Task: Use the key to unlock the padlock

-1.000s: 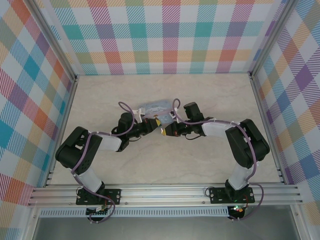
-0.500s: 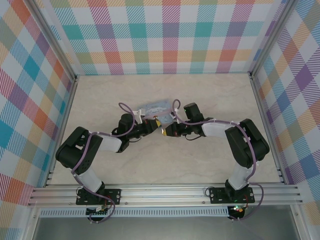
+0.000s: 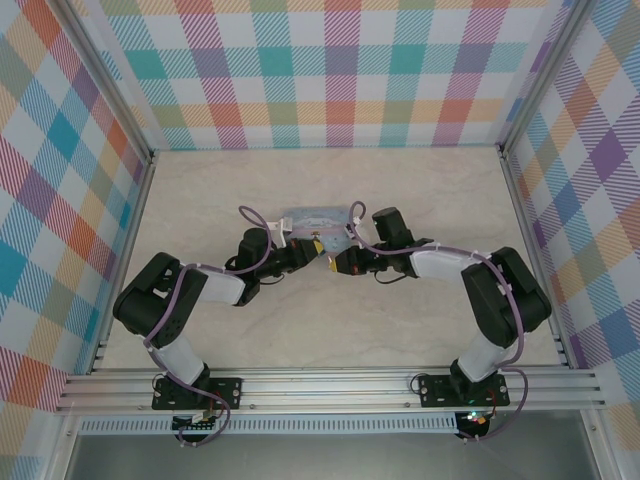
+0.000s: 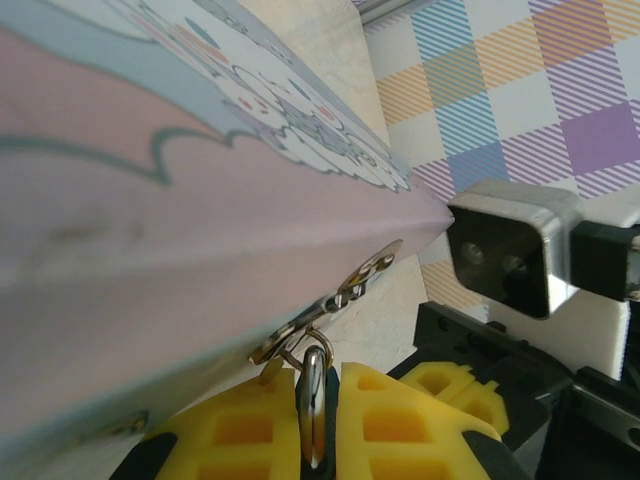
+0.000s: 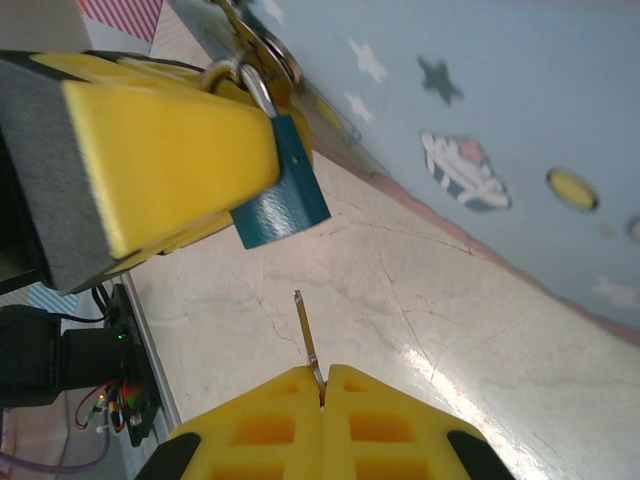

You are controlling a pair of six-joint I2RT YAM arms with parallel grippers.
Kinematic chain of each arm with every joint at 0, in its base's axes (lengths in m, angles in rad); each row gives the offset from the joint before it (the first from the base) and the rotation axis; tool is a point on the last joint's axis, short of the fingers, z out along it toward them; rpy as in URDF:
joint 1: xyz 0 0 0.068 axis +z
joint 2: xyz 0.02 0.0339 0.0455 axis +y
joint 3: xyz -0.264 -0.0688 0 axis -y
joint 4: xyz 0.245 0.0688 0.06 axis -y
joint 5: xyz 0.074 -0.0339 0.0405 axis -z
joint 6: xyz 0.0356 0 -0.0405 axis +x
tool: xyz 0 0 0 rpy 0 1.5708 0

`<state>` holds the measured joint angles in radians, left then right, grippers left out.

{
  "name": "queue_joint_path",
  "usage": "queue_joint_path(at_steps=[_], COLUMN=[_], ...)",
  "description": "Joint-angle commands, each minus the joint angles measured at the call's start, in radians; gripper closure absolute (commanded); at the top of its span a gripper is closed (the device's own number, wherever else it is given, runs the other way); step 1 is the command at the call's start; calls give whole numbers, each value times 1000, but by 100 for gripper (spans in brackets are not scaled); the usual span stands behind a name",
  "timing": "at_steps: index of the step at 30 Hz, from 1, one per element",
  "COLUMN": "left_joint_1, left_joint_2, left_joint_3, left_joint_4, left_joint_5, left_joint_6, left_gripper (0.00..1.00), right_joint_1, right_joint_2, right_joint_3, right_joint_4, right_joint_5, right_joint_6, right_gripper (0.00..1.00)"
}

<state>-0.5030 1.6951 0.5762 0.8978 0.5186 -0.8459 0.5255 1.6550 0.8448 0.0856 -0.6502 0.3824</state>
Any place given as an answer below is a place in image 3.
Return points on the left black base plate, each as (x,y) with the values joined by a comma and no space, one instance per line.
(230,390)

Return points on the black controller board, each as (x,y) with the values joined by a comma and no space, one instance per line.
(195,426)
(477,421)

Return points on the right black controller board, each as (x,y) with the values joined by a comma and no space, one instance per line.
(477,421)

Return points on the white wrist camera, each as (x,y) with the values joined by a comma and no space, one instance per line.
(352,232)
(286,223)

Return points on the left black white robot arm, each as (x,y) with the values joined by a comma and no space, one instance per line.
(145,300)

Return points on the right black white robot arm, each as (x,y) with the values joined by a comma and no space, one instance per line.
(520,300)

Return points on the left black controller board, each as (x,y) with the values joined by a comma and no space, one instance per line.
(195,426)

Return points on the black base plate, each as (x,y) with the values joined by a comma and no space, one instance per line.
(230,390)
(435,392)

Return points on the grey metal panel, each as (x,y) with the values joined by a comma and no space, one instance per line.
(325,460)

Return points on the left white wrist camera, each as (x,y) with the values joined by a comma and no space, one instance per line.
(286,223)

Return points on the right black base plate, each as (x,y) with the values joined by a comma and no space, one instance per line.
(435,392)

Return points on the aluminium mounting rail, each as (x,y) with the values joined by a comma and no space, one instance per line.
(325,387)

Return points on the aluminium frame upright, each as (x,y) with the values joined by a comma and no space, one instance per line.
(542,75)
(112,80)

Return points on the aluminium side rail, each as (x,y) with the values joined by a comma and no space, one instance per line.
(525,225)
(127,245)

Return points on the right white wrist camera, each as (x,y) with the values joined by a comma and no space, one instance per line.
(352,232)

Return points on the blue cartoon tin box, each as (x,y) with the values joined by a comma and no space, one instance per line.
(320,220)

